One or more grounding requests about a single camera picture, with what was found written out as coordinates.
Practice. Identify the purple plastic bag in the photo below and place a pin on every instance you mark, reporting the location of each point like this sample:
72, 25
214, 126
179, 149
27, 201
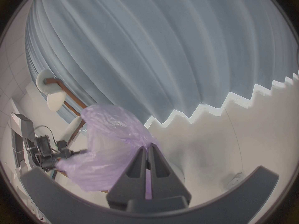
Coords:
109, 129

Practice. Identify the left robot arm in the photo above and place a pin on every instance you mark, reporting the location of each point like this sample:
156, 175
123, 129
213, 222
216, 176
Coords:
43, 148

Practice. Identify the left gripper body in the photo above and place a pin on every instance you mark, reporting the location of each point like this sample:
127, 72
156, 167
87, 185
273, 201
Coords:
64, 154

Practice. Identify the white cushioned wooden chair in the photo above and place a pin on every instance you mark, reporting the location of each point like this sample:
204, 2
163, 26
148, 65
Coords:
55, 99

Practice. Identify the white trash bin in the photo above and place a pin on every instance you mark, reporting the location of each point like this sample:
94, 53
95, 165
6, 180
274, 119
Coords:
178, 171

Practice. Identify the crumpled white paper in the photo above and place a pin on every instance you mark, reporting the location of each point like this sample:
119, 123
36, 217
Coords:
234, 180

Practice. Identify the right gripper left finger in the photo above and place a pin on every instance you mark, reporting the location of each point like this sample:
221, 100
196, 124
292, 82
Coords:
121, 189

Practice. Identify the pale blue curtain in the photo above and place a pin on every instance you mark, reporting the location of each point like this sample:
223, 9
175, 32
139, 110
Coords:
151, 43

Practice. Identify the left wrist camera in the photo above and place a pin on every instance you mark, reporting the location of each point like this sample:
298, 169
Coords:
62, 145

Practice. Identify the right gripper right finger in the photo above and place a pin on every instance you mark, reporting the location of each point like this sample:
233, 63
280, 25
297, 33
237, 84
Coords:
171, 189

